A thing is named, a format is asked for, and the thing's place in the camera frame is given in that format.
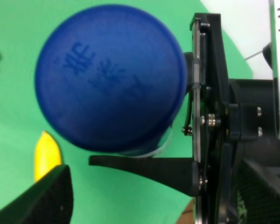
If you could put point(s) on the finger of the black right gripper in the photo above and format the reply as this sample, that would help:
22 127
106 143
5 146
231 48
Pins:
181 174

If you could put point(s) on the blue and white bottle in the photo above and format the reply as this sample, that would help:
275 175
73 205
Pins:
111 79

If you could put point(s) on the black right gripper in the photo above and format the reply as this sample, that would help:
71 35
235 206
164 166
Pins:
212 121

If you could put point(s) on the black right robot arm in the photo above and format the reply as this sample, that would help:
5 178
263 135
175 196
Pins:
234 172

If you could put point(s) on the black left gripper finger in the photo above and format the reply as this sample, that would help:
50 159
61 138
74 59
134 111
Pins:
48 201

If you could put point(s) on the yellow banana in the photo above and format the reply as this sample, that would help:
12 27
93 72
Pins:
47 156

